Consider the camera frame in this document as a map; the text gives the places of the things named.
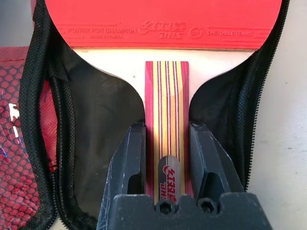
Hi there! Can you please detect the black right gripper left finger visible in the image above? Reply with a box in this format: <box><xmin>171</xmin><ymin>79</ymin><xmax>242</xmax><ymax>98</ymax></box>
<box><xmin>95</xmin><ymin>121</ymin><xmax>147</xmax><ymax>230</ymax></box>

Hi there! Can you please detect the red ping-pong paddle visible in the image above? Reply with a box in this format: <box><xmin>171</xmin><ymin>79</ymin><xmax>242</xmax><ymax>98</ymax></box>
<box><xmin>47</xmin><ymin>0</ymin><xmax>280</xmax><ymax>207</ymax></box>

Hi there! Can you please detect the red and black paddle case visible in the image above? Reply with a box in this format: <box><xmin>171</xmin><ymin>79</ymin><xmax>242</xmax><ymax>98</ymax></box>
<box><xmin>0</xmin><ymin>0</ymin><xmax>291</xmax><ymax>230</ymax></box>

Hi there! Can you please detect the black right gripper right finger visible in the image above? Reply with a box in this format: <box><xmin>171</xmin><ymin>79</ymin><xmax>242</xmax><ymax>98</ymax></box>
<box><xmin>189</xmin><ymin>122</ymin><xmax>248</xmax><ymax>201</ymax></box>

